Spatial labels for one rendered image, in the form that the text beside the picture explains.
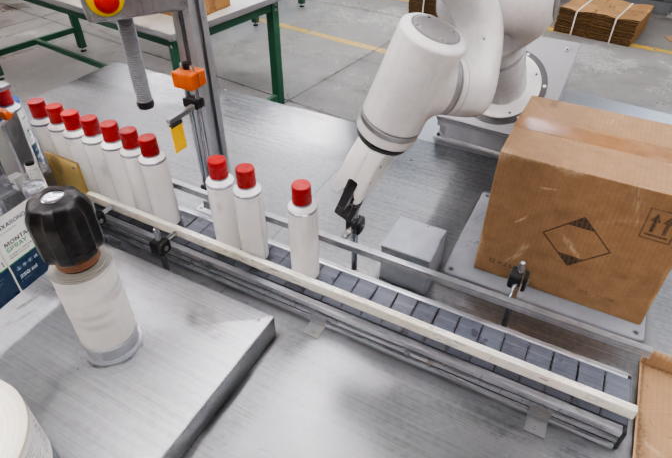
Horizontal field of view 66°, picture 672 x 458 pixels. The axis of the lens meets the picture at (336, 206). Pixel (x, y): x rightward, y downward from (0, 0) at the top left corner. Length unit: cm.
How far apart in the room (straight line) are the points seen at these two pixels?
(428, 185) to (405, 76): 70
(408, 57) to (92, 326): 58
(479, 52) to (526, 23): 42
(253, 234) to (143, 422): 35
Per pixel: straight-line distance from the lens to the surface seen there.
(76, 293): 80
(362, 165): 69
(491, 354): 85
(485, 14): 68
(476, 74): 67
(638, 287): 101
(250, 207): 91
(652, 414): 98
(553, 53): 150
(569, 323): 86
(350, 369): 90
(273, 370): 91
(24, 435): 71
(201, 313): 94
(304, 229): 87
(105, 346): 88
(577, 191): 91
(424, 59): 60
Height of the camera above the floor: 157
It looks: 38 degrees down
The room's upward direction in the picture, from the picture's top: straight up
